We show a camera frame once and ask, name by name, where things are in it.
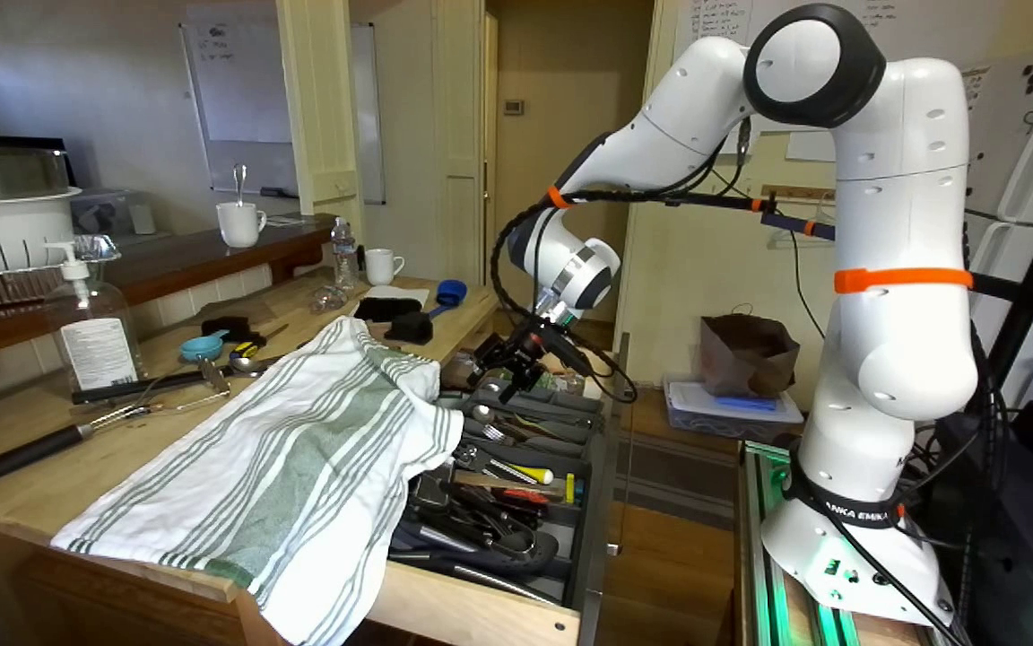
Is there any black equipment case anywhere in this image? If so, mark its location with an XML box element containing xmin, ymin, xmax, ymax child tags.
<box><xmin>925</xmin><ymin>399</ymin><xmax>1033</xmax><ymax>646</ymax></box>

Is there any black crumpled cloth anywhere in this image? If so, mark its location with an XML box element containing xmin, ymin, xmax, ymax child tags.
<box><xmin>385</xmin><ymin>308</ymin><xmax>439</xmax><ymax>348</ymax></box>

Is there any clear pump soap bottle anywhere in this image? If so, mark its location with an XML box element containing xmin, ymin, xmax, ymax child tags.
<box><xmin>48</xmin><ymin>238</ymin><xmax>145</xmax><ymax>399</ymax></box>

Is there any clear plastic water bottle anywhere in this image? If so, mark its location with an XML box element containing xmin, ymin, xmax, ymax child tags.
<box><xmin>319</xmin><ymin>216</ymin><xmax>366</xmax><ymax>311</ymax></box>

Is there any red plastic tool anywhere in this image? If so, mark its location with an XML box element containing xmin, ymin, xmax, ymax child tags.
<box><xmin>485</xmin><ymin>478</ymin><xmax>561</xmax><ymax>510</ymax></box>

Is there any brown cardboard box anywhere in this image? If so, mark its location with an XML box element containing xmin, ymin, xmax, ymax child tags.
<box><xmin>695</xmin><ymin>311</ymin><xmax>805</xmax><ymax>401</ymax></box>

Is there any stainless steel bowl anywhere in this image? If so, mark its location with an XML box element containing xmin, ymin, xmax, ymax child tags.
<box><xmin>0</xmin><ymin>134</ymin><xmax>80</xmax><ymax>205</ymax></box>

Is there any grey paper stack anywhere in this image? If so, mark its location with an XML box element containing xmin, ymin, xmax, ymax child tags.
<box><xmin>661</xmin><ymin>378</ymin><xmax>812</xmax><ymax>438</ymax></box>

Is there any white green striped towel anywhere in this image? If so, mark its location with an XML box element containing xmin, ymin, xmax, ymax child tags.
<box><xmin>51</xmin><ymin>311</ymin><xmax>470</xmax><ymax>646</ymax></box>

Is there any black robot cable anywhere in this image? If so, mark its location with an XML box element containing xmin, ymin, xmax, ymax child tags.
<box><xmin>488</xmin><ymin>189</ymin><xmax>643</xmax><ymax>410</ymax></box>

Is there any white ceramic mug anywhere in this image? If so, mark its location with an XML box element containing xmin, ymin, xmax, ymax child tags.
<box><xmin>213</xmin><ymin>198</ymin><xmax>271</xmax><ymax>253</ymax></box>
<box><xmin>361</xmin><ymin>246</ymin><xmax>410</xmax><ymax>291</ymax></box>

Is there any black camera mount rod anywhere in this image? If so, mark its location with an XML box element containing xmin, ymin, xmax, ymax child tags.
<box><xmin>562</xmin><ymin>183</ymin><xmax>843</xmax><ymax>246</ymax></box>

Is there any black handled whisk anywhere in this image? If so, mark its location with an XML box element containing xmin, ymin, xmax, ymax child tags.
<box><xmin>0</xmin><ymin>396</ymin><xmax>158</xmax><ymax>493</ymax></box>

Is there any wooden interior door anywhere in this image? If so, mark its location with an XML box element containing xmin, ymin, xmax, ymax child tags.
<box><xmin>488</xmin><ymin>8</ymin><xmax>662</xmax><ymax>322</ymax></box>

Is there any cream cabinet door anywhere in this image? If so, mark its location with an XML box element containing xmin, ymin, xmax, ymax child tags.
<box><xmin>271</xmin><ymin>0</ymin><xmax>366</xmax><ymax>223</ymax></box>

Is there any wooden ledge shelf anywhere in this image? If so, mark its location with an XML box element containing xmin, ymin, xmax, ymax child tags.
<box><xmin>0</xmin><ymin>213</ymin><xmax>342</xmax><ymax>371</ymax></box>

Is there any teal measuring cup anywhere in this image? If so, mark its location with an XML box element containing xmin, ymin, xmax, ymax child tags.
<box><xmin>176</xmin><ymin>332</ymin><xmax>232</xmax><ymax>365</ymax></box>

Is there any grey cutlery tray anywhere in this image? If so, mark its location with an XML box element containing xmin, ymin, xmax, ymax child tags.
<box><xmin>387</xmin><ymin>375</ymin><xmax>609</xmax><ymax>608</ymax></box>

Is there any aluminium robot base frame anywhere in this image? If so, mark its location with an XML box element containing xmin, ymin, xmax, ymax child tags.
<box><xmin>734</xmin><ymin>438</ymin><xmax>962</xmax><ymax>646</ymax></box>

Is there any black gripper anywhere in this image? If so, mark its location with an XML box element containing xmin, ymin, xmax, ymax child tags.
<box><xmin>470</xmin><ymin>311</ymin><xmax>566</xmax><ymax>407</ymax></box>

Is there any wall whiteboard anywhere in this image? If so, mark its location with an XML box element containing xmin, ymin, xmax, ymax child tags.
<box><xmin>176</xmin><ymin>10</ymin><xmax>302</xmax><ymax>153</ymax></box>

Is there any black pouch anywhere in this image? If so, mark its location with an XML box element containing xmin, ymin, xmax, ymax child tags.
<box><xmin>352</xmin><ymin>293</ymin><xmax>426</xmax><ymax>326</ymax></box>

